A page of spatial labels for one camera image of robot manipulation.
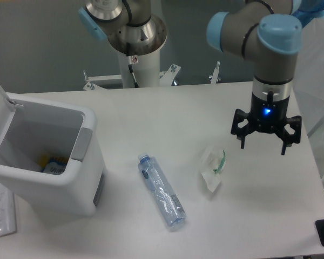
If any clear plastic water bottle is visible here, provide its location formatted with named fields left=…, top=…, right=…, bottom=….
left=138, top=153, right=187, bottom=232

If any translucent plastic box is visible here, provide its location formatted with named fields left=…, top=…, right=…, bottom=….
left=294, top=18, right=324, bottom=186

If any white push-lid trash can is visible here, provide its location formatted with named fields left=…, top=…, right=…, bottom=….
left=0, top=86, right=106, bottom=216

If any crumpled white tissue wrapper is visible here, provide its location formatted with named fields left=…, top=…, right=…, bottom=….
left=199, top=145, right=227, bottom=193

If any black cable on pedestal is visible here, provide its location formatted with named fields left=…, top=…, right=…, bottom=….
left=125, top=42, right=140, bottom=88

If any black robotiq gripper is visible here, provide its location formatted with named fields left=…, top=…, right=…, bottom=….
left=231, top=94, right=302, bottom=155

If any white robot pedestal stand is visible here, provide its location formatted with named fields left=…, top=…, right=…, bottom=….
left=82, top=51, right=222, bottom=91

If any blue water jug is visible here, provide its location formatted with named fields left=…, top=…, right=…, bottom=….
left=292, top=1, right=324, bottom=27

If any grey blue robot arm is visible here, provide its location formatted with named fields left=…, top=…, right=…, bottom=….
left=78, top=1, right=302, bottom=148

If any blue yellow trash in bin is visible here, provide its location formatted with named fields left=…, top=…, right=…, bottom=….
left=38, top=155, right=69, bottom=175

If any laminated white paper sheet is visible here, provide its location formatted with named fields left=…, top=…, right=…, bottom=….
left=0, top=183, right=17, bottom=237

